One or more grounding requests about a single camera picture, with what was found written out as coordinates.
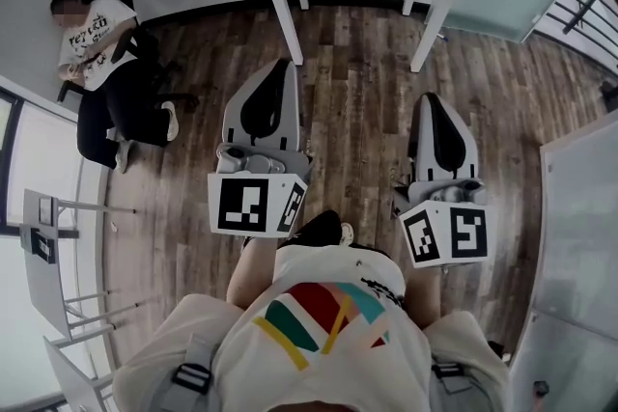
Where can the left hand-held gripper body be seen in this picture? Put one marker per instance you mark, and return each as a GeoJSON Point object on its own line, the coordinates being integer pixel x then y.
{"type": "Point", "coordinates": [241, 207]}

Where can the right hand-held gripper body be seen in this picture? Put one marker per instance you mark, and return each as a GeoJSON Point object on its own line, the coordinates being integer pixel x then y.
{"type": "Point", "coordinates": [463, 231]}

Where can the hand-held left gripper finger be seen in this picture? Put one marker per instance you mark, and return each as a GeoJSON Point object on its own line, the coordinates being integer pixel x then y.
{"type": "Point", "coordinates": [289, 120]}
{"type": "Point", "coordinates": [234, 120]}

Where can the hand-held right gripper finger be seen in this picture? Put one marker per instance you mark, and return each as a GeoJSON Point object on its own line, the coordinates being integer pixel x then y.
{"type": "Point", "coordinates": [424, 149]}
{"type": "Point", "coordinates": [469, 154]}

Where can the person's left forearm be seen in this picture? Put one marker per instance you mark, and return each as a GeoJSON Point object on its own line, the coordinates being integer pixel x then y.
{"type": "Point", "coordinates": [251, 275]}

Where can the person's right forearm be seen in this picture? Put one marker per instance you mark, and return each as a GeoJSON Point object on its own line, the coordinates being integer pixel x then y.
{"type": "Point", "coordinates": [424, 299]}

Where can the person's black trousers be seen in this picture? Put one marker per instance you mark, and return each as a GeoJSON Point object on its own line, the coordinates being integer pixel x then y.
{"type": "Point", "coordinates": [314, 229]}

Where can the person's white shoe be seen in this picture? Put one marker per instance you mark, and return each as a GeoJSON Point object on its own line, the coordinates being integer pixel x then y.
{"type": "Point", "coordinates": [347, 234]}

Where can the black office chair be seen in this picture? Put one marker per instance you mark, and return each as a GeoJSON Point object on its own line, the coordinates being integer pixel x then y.
{"type": "Point", "coordinates": [145, 48]}

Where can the white colourful printed t-shirt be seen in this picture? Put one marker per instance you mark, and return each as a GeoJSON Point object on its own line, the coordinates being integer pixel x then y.
{"type": "Point", "coordinates": [338, 366]}

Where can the dark metal railing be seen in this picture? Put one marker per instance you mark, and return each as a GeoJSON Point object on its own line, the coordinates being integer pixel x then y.
{"type": "Point", "coordinates": [584, 0]}

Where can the black white printed card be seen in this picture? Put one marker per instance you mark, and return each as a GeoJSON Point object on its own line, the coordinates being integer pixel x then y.
{"type": "Point", "coordinates": [43, 246]}

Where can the white folding table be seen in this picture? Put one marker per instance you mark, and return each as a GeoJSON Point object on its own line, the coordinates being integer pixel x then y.
{"type": "Point", "coordinates": [46, 284]}
{"type": "Point", "coordinates": [72, 376]}

